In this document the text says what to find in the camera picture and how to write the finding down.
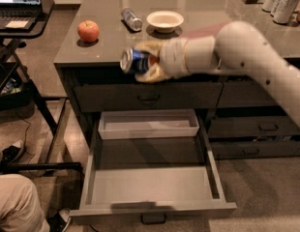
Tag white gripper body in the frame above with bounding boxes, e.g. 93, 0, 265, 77
160, 38, 189, 79

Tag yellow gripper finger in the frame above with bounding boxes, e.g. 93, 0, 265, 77
135, 64, 170, 83
134, 40, 165, 56

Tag blue pepsi can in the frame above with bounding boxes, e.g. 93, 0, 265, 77
120, 47, 159, 74

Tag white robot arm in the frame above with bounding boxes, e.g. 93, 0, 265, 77
135, 21, 300, 129

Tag grey top left drawer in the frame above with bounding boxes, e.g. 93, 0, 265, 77
74, 82, 223, 112

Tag silver can lying down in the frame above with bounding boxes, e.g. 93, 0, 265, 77
121, 7, 142, 32

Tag grey counter cabinet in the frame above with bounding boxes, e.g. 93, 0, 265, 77
54, 0, 300, 217

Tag grey top right drawer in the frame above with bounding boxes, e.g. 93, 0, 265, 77
217, 78, 276, 108

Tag grey bottom right drawer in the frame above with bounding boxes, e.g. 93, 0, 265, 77
211, 141, 300, 160

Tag grey middle right drawer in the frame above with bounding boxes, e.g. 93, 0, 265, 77
208, 116, 300, 138

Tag open grey middle drawer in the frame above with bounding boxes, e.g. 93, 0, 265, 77
71, 121, 236, 225

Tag white can front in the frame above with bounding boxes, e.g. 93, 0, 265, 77
273, 0, 300, 24

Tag white bowl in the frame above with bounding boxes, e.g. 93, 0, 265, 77
146, 11, 184, 33

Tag white plastic tray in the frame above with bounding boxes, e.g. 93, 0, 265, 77
98, 109, 199, 140

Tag red apple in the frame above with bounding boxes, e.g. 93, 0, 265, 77
77, 20, 100, 43

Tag black laptop stand desk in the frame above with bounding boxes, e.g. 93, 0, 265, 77
0, 0, 83, 173

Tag open laptop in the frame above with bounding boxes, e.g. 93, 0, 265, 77
0, 0, 43, 32

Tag yellow sticky note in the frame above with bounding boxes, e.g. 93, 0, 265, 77
6, 20, 28, 28

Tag black sneaker near desk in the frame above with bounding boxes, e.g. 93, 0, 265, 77
2, 140, 25, 164

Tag black sneaker bottom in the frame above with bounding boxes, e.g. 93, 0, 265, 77
47, 208, 71, 232

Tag person's leg beige trousers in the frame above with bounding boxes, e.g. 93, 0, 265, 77
0, 174, 50, 232

